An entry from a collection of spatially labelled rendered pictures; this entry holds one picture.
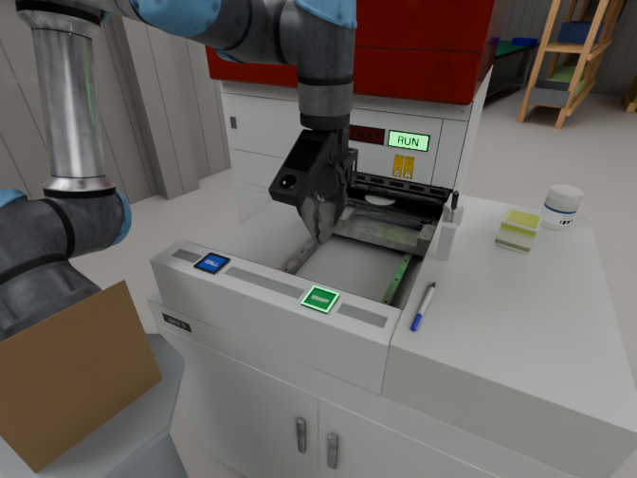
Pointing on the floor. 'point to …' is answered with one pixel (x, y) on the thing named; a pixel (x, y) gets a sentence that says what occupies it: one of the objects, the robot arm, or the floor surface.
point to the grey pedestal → (122, 435)
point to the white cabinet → (316, 418)
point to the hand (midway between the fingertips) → (318, 238)
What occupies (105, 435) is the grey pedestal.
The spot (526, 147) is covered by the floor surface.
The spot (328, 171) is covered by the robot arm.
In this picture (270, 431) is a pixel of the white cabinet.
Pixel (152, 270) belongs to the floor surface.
